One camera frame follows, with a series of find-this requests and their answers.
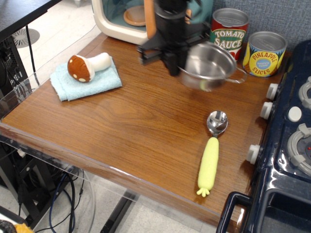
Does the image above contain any black desk at left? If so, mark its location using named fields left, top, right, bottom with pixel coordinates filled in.
left=0, top=0, right=60, bottom=41

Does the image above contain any dark blue toy stove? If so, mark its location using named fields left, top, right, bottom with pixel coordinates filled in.
left=217, top=40, right=311, bottom=233

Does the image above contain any plush brown mushroom toy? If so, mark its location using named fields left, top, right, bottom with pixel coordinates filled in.
left=67, top=52, right=112, bottom=83

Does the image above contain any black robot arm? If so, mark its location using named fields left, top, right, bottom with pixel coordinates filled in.
left=138, top=0, right=210, bottom=76

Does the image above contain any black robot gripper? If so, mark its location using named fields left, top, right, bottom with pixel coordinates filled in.
left=138, top=4, right=210, bottom=76

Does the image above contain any toy microwave oven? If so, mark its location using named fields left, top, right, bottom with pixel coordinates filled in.
left=91, top=0, right=213, bottom=45

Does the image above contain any black floor cable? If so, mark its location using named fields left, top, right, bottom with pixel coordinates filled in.
left=34, top=169, right=86, bottom=233

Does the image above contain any blue floor cable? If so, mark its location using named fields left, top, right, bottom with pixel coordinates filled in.
left=48, top=173, right=76, bottom=233

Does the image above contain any stainless steel pot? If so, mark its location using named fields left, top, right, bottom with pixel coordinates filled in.
left=176, top=42, right=247, bottom=92

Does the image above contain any pineapple slices can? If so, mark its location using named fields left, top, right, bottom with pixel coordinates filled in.
left=242, top=31, right=287, bottom=77

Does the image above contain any light blue folded towel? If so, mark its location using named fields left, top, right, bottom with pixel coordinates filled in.
left=50, top=52, right=122, bottom=101

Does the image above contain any spoon with yellow handle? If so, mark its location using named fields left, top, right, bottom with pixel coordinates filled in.
left=197, top=111, right=228, bottom=197

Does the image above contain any tomato sauce can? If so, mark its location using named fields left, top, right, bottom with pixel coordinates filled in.
left=209, top=8, right=249, bottom=60

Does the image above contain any orange toy plate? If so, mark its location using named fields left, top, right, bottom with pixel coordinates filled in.
left=123, top=5, right=146, bottom=26

